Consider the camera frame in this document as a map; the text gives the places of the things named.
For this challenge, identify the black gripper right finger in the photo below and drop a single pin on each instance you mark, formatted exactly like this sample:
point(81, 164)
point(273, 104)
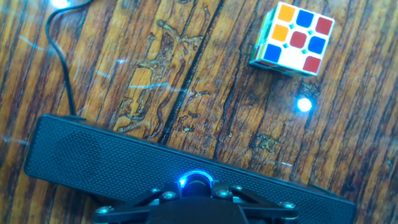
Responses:
point(267, 213)

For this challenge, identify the black soundbar speaker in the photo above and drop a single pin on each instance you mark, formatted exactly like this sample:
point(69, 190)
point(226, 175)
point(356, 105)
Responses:
point(93, 155)

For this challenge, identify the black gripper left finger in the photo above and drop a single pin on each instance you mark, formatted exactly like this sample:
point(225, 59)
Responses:
point(124, 213)

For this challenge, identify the white Rubik's cube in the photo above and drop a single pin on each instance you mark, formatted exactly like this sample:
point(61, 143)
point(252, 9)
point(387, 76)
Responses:
point(295, 40)

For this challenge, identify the black speaker volume knob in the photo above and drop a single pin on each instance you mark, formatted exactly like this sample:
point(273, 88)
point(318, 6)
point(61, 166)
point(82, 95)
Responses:
point(197, 185)

